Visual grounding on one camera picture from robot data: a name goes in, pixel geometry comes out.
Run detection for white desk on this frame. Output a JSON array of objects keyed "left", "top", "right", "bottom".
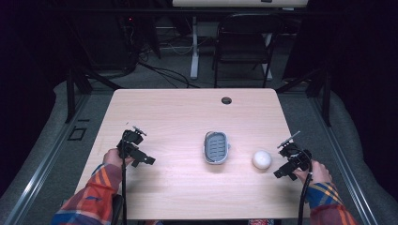
[{"left": 171, "top": 0, "right": 310, "bottom": 82}]

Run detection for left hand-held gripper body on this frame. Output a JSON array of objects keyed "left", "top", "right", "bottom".
[{"left": 116, "top": 126, "right": 148, "bottom": 161}]

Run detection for white round soap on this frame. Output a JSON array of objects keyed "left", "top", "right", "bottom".
[{"left": 252, "top": 149, "right": 273, "bottom": 171}]

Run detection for aluminium floor rail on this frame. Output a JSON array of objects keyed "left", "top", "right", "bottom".
[
  {"left": 2, "top": 93, "right": 92, "bottom": 225},
  {"left": 309, "top": 95, "right": 380, "bottom": 225}
]

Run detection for person's right hand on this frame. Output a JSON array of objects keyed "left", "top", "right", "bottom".
[{"left": 295, "top": 159, "right": 333, "bottom": 188}]

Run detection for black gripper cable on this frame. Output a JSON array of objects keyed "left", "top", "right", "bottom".
[
  {"left": 120, "top": 130, "right": 129, "bottom": 225},
  {"left": 297, "top": 162, "right": 314, "bottom": 225}
]

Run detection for black floor cables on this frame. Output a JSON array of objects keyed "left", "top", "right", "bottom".
[{"left": 123, "top": 37, "right": 201, "bottom": 89}]

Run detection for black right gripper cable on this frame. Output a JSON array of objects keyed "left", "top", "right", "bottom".
[{"left": 297, "top": 162, "right": 314, "bottom": 225}]

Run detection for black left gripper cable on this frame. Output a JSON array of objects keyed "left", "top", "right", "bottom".
[{"left": 120, "top": 130, "right": 129, "bottom": 225}]

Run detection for grey soap dish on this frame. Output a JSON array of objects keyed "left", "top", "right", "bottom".
[{"left": 203, "top": 130, "right": 231, "bottom": 166}]

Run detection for person's left hand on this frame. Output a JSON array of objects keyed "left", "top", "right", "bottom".
[{"left": 102, "top": 147, "right": 135, "bottom": 170}]

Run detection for black metal stand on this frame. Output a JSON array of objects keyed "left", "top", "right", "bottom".
[
  {"left": 63, "top": 67, "right": 124, "bottom": 124},
  {"left": 275, "top": 67, "right": 332, "bottom": 128}
]

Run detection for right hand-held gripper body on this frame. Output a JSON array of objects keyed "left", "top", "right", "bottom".
[{"left": 276, "top": 130, "right": 313, "bottom": 172}]

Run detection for black folding chair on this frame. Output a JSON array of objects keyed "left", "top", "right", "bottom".
[{"left": 212, "top": 12, "right": 284, "bottom": 89}]

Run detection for dark computer tower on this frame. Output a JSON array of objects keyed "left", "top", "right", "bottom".
[{"left": 73, "top": 11, "right": 139, "bottom": 71}]

